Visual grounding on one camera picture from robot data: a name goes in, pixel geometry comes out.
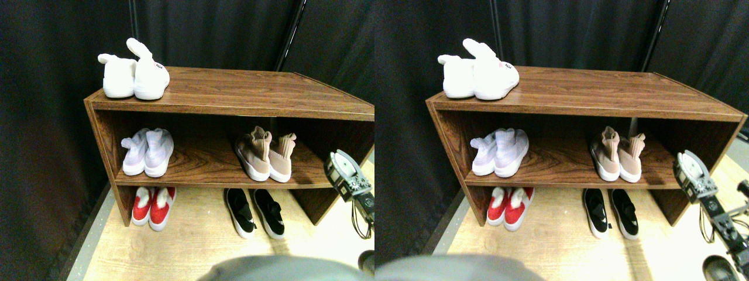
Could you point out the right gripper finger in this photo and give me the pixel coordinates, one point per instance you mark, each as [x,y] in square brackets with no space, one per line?
[693,171]
[345,170]

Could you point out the black curtain stand pole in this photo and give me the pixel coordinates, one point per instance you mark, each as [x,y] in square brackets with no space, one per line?
[655,35]
[134,20]
[291,35]

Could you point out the black shoe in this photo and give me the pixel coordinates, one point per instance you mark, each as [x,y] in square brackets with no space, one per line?
[269,216]
[626,216]
[597,215]
[241,215]

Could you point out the beige shoe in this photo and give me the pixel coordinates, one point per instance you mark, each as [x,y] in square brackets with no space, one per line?
[282,163]
[254,158]
[605,158]
[632,163]

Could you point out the lilac shoe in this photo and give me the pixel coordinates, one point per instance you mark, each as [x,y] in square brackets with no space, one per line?
[483,161]
[134,159]
[159,157]
[512,157]

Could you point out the brown shoe rack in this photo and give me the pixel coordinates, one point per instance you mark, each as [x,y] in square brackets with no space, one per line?
[591,91]
[246,91]

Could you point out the white shoe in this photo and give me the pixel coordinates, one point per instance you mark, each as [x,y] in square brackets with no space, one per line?
[119,81]
[494,82]
[456,81]
[151,82]

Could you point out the red shoe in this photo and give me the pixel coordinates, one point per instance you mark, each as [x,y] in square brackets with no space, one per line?
[141,212]
[497,212]
[161,213]
[517,213]

